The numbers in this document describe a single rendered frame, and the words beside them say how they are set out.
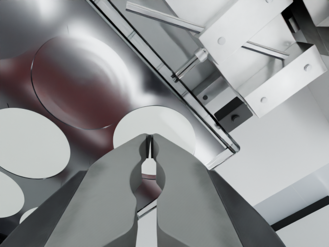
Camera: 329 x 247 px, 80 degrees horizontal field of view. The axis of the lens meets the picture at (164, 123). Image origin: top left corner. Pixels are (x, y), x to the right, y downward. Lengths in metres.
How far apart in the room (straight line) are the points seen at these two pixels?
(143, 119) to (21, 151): 0.16
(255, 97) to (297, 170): 0.26
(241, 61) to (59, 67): 0.19
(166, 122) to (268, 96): 0.11
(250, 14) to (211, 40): 0.04
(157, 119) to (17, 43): 0.15
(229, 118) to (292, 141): 0.20
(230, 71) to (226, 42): 0.05
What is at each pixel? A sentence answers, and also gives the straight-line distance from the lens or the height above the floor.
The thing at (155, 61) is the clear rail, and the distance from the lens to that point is 0.20.
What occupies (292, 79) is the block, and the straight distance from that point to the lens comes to 0.25.
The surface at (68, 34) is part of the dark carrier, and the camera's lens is 0.22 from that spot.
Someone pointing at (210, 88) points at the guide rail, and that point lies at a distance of 0.28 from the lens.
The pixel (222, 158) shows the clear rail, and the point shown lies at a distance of 0.27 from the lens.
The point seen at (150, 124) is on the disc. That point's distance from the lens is 0.23.
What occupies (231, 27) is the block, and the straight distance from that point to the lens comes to 0.21.
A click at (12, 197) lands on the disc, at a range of 0.36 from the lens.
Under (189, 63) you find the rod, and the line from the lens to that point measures 0.21.
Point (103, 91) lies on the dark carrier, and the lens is 0.22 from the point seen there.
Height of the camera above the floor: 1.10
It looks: 62 degrees down
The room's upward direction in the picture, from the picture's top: 175 degrees clockwise
